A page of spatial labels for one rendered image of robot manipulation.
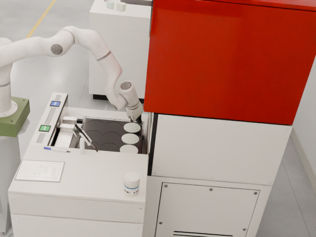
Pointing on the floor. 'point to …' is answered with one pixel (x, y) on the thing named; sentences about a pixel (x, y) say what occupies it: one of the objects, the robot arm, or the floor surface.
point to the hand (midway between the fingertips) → (138, 120)
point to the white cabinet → (71, 227)
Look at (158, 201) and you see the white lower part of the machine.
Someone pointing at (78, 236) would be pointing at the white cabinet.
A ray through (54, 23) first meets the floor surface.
